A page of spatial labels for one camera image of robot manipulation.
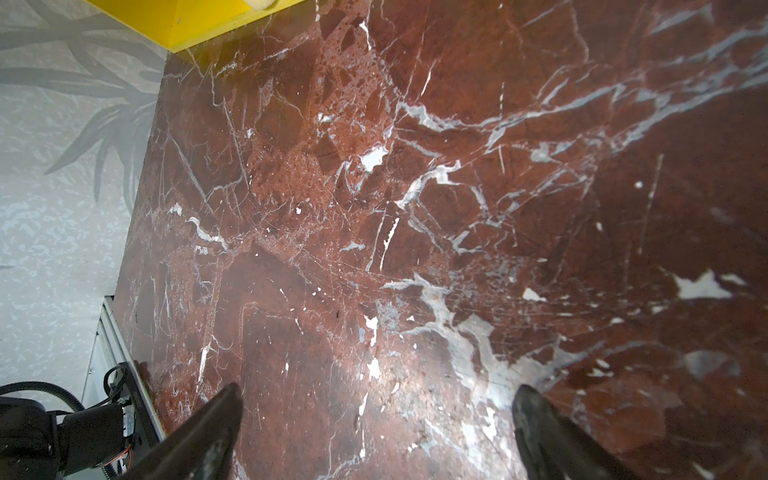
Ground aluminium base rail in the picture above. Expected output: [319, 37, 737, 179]
[81, 296, 165, 479]

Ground yellow shelf pink blue boards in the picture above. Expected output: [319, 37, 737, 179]
[88, 0, 301, 53]

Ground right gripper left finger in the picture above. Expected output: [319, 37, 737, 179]
[120, 383, 243, 479]

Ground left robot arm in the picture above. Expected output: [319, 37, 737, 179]
[1, 381, 130, 479]

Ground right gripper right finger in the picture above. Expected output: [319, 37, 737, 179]
[512, 384, 638, 480]

